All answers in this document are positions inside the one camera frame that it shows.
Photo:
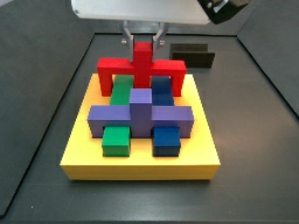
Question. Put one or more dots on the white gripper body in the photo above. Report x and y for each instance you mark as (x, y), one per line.
(164, 11)

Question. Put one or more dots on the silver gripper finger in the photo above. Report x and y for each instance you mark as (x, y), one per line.
(157, 39)
(128, 38)

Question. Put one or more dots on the red wooden block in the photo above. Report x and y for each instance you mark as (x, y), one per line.
(143, 68)

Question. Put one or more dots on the yellow wooden board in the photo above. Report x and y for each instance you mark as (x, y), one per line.
(84, 163)

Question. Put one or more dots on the purple wooden block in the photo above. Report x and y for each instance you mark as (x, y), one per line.
(140, 116)

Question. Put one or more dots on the blue wooden bar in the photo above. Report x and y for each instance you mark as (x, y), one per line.
(165, 132)

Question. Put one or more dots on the green wooden bar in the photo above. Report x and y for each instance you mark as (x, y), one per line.
(116, 135)

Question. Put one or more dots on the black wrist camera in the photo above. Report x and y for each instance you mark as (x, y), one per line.
(221, 10)

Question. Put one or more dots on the black angle bracket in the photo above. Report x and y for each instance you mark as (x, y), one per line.
(195, 55)

